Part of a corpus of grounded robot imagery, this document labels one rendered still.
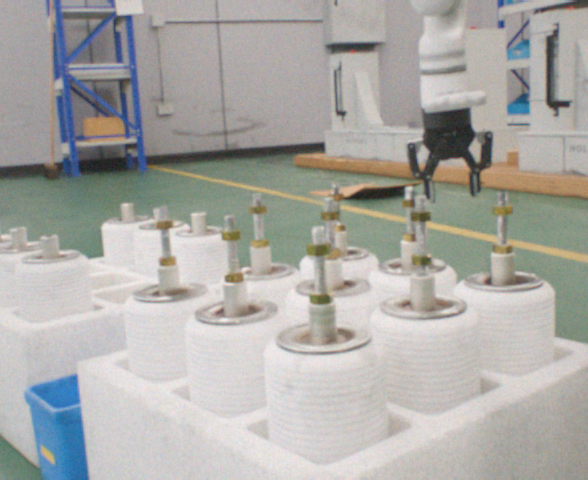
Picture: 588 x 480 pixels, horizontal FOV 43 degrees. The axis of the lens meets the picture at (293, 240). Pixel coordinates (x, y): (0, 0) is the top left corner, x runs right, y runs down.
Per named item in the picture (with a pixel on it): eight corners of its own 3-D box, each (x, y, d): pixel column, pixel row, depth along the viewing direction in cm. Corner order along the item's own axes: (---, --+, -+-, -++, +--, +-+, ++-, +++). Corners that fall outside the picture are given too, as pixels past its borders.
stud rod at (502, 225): (503, 270, 72) (502, 193, 71) (495, 269, 73) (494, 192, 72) (510, 268, 73) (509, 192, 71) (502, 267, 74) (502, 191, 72)
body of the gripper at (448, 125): (466, 93, 120) (469, 151, 123) (414, 101, 120) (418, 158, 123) (479, 98, 113) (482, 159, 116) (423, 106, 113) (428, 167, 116)
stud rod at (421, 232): (417, 280, 66) (415, 195, 65) (428, 280, 66) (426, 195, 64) (416, 282, 65) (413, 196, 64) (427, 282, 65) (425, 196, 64)
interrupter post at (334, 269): (320, 289, 76) (318, 257, 75) (343, 287, 76) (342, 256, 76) (322, 294, 74) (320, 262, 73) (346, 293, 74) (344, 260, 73)
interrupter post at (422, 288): (411, 315, 65) (410, 278, 64) (408, 308, 67) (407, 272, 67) (439, 314, 65) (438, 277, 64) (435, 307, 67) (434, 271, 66)
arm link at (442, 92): (427, 114, 110) (423, 72, 108) (412, 105, 121) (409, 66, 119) (488, 106, 110) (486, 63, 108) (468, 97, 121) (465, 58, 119)
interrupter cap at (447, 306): (383, 325, 62) (383, 317, 62) (377, 302, 70) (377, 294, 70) (475, 321, 62) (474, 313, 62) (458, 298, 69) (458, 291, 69)
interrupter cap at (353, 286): (293, 285, 79) (293, 278, 78) (365, 280, 79) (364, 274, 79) (297, 303, 71) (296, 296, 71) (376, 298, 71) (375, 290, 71)
